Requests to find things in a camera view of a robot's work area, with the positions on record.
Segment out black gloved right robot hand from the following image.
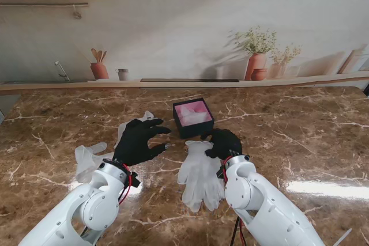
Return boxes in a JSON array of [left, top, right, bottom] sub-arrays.
[[200, 128, 243, 161]]

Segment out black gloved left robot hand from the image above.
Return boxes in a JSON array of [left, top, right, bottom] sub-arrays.
[[112, 118, 172, 168]]

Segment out black box with pink inside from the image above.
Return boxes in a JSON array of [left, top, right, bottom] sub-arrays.
[[172, 97, 215, 140]]

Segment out printed kitchen scene backdrop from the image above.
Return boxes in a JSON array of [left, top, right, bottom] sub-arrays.
[[0, 0, 369, 96]]

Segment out white zip tie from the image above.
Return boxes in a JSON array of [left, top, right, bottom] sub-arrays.
[[334, 228, 353, 246]]

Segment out red and black right arm cables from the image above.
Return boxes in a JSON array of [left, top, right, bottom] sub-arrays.
[[217, 156, 247, 246]]

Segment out red and black arm cables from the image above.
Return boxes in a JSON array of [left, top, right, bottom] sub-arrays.
[[116, 164, 141, 206], [217, 156, 247, 246]]

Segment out red and black left arm cables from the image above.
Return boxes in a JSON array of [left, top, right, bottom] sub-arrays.
[[116, 164, 141, 206]]

